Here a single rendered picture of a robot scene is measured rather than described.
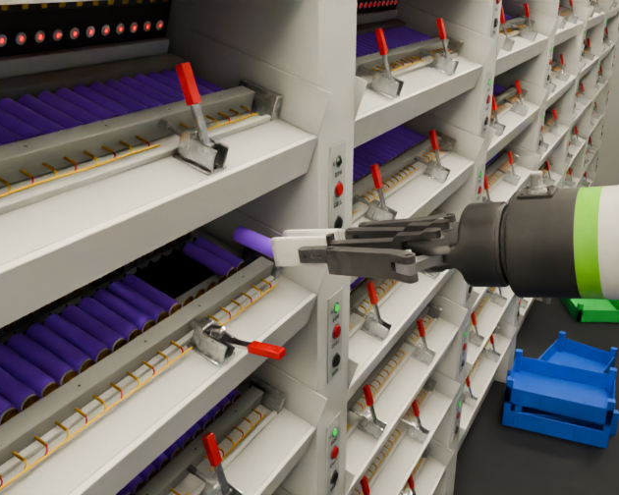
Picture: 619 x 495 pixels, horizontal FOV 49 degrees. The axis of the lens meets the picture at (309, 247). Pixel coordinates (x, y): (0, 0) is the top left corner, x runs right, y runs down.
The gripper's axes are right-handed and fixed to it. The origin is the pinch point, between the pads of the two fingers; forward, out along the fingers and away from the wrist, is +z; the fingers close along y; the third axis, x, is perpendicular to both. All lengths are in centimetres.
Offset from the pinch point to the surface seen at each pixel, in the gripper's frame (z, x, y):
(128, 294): 15.3, 0.9, 10.9
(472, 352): 18, 64, -101
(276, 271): 9.0, 5.1, -6.5
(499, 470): 15, 102, -104
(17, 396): 12.4, 2.7, 27.5
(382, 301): 13, 24, -42
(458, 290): 12, 37, -79
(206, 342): 7.1, 6.0, 10.4
